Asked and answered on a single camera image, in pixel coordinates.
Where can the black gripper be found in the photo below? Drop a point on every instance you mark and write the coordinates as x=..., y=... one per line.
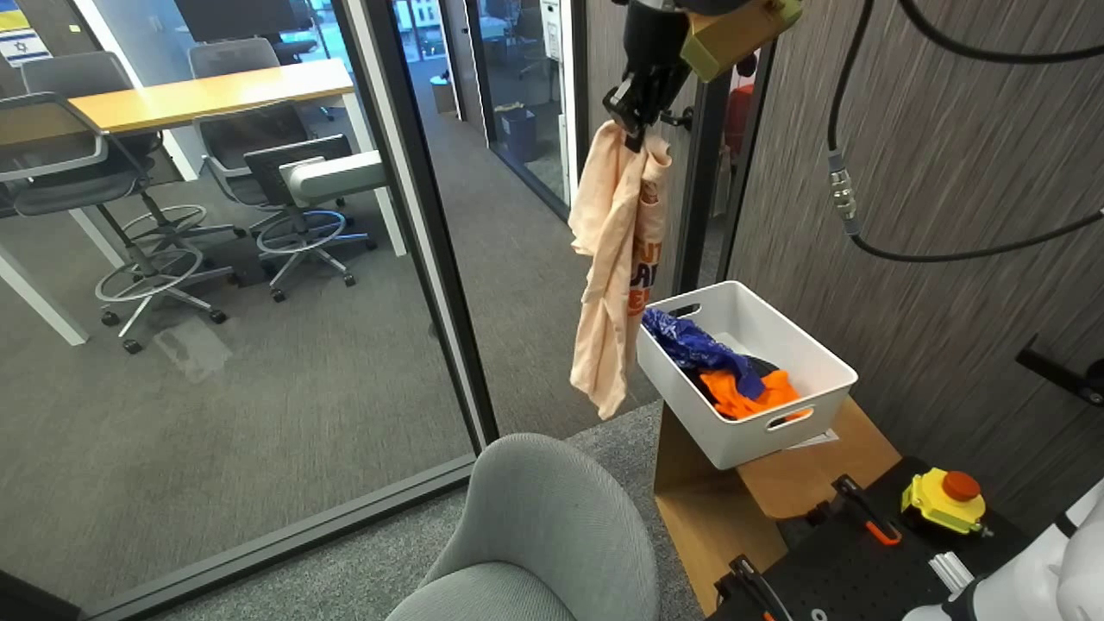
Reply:
x=657, y=46

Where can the peach shirt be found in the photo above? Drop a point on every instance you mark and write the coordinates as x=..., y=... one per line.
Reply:
x=610, y=265

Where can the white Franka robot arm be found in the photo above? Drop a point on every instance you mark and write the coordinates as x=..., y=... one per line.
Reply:
x=1024, y=574

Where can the white plastic bin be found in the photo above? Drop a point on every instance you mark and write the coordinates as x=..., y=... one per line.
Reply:
x=735, y=443

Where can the grey office stool chair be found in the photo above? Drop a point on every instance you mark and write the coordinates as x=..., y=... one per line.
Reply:
x=106, y=175
x=270, y=175

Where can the grey upholstered chair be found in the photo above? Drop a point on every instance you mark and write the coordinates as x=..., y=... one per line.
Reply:
x=539, y=528

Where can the blue patterned bandana cloth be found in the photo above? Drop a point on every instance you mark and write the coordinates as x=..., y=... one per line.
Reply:
x=701, y=345

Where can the orange cloth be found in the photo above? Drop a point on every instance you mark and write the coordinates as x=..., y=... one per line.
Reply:
x=746, y=395

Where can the wooden top office table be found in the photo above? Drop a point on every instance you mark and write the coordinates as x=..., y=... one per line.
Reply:
x=209, y=97

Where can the black table clamp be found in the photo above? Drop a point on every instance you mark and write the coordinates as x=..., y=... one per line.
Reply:
x=753, y=589

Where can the yellow emergency stop button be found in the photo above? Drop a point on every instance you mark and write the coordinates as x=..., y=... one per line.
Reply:
x=946, y=497

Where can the black perforated table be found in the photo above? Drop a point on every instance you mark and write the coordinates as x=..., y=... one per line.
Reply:
x=851, y=574

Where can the silver aluminium extrusion piece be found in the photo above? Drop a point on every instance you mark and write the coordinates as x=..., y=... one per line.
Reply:
x=954, y=574

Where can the tan wrist camera bar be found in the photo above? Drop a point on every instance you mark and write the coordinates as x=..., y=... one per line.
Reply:
x=735, y=37

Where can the black glass partition frame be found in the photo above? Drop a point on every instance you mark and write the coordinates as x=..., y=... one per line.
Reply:
x=426, y=229

